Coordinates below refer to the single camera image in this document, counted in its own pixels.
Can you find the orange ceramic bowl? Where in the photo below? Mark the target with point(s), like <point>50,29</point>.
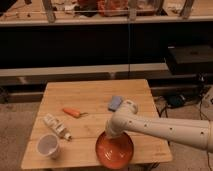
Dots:
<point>114,153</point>

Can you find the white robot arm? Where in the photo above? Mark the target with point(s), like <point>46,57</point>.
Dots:
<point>194,133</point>

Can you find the blue sponge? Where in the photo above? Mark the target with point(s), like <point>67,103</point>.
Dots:
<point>115,103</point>

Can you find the orange toy carrot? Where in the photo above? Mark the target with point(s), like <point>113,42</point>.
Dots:
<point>73,112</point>

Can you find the white tube with label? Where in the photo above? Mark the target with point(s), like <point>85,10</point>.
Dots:
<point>57,127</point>

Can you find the black power adapter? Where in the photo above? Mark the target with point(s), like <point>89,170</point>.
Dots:
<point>175,101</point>

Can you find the red object on bench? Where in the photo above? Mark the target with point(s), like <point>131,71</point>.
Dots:
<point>112,7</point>

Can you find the black box on shelf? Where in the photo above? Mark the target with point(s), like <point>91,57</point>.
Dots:
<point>196,59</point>

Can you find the white paper cup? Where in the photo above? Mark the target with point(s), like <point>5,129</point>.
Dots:
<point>48,146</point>

